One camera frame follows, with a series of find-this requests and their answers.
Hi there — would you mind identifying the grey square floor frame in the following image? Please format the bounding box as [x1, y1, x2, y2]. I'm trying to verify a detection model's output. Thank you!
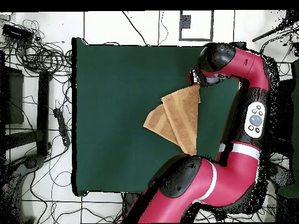
[179, 10, 214, 42]

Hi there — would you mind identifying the black cable tangle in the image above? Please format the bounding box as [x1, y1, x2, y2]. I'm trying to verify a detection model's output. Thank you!
[0, 19, 73, 78]
[196, 193, 277, 222]

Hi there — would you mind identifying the dark curved stand base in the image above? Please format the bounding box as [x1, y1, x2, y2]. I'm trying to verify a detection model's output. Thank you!
[268, 163, 295, 187]
[0, 153, 46, 223]

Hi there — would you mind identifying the long black cable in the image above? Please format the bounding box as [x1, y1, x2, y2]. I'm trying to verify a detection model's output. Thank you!
[121, 10, 150, 47]

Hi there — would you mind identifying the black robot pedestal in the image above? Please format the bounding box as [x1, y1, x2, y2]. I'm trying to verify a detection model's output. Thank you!
[121, 192, 142, 211]

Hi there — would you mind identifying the black adapter box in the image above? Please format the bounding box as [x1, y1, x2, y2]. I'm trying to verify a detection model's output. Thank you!
[2, 23, 34, 44]

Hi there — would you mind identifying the black horizontal beam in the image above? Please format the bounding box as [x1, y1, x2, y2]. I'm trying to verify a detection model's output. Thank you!
[0, 129, 39, 151]

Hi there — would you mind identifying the tan terry towel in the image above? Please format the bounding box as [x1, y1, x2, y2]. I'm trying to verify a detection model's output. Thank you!
[142, 83, 201, 156]

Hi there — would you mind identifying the dark green table cloth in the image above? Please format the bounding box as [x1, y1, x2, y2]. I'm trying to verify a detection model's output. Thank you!
[71, 37, 246, 197]

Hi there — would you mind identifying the black power strip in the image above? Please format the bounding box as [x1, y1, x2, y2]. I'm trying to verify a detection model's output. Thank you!
[53, 107, 71, 147]

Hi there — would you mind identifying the black rod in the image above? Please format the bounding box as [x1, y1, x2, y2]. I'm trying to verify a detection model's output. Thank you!
[252, 20, 299, 43]

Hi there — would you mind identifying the dark flat panel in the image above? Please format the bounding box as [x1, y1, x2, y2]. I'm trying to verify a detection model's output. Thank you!
[0, 66, 25, 125]
[275, 79, 295, 141]

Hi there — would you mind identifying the black upright post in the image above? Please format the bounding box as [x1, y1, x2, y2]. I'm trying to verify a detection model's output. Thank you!
[36, 71, 51, 156]

